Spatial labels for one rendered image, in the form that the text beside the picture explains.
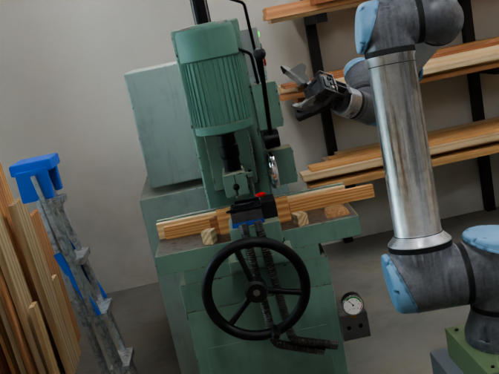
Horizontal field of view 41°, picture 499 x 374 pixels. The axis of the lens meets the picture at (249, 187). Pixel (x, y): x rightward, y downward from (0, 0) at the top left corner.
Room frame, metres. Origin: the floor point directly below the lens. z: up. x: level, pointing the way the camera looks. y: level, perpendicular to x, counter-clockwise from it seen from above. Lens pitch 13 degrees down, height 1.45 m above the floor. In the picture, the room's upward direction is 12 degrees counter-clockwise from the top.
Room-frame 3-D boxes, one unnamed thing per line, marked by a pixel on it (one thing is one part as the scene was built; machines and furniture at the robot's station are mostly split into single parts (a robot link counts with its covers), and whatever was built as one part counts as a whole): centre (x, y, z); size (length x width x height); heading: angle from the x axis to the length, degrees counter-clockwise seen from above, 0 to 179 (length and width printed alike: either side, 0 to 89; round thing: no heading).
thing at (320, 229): (1.88, 0.01, 0.87); 0.61 x 0.30 x 0.06; 90
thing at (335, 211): (1.90, -0.24, 0.91); 0.10 x 0.07 x 0.02; 0
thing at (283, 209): (1.92, 0.00, 0.94); 0.22 x 0.02 x 0.08; 90
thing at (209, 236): (1.85, 0.14, 0.92); 0.03 x 0.03 x 0.04; 66
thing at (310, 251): (1.93, 0.04, 0.82); 0.40 x 0.21 x 0.04; 90
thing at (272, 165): (2.12, -0.09, 1.02); 0.12 x 0.03 x 0.12; 0
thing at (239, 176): (2.01, 0.04, 1.03); 0.14 x 0.07 x 0.09; 0
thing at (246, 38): (2.31, -0.10, 1.40); 0.10 x 0.06 x 0.16; 0
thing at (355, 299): (1.78, -0.22, 0.65); 0.06 x 0.04 x 0.08; 90
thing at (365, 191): (1.99, -0.04, 0.92); 0.66 x 0.02 x 0.04; 90
